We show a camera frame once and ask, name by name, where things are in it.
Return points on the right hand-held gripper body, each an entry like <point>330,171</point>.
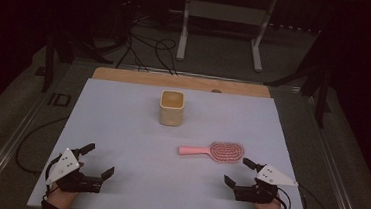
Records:
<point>256,193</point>

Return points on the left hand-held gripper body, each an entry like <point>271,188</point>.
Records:
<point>68,167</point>

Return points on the pink hairbrush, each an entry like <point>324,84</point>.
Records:
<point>226,152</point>

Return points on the person's left hand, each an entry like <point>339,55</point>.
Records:
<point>62,197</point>

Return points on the beige square cup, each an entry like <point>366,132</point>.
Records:
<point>171,113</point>

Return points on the black stand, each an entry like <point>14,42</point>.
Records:
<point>51,60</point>
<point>321,91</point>

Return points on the white metal stand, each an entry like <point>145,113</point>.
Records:
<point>227,12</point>

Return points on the metal floor rail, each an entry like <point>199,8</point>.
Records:
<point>332,169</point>
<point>17,138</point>

